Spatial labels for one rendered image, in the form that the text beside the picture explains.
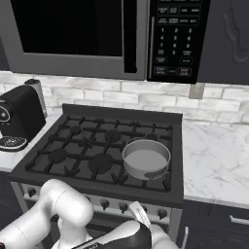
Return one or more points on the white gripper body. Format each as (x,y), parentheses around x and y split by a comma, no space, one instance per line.
(140,212)

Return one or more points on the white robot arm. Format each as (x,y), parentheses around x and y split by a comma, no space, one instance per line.
(64,210)

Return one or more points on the black stove knob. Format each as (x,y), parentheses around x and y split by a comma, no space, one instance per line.
(161,213)
(31,192)
(145,209)
(104,204)
(123,206)

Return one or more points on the black gas stove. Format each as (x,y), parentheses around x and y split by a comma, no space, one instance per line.
(97,146)

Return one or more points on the grey cooking pot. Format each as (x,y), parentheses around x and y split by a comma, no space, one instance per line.
(146,160)

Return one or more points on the dark drawer front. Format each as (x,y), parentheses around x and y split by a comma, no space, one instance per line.
(210,215)

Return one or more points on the dark lower cupboard door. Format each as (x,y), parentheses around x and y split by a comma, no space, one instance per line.
(214,240)

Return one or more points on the dark cupboard door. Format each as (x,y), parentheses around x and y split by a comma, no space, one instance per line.
(223,39)
(214,240)

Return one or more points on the dark lower cupboard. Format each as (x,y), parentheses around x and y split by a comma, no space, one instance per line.
(8,201)

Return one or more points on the black coffee machine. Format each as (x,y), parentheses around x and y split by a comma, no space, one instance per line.
(22,113)

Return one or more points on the grey microwave oven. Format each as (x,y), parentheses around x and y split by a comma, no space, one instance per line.
(78,66)

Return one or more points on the dark upper cupboard door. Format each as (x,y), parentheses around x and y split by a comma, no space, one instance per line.
(223,39)

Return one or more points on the grey wall outlet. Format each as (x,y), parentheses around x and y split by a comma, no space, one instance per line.
(196,90)

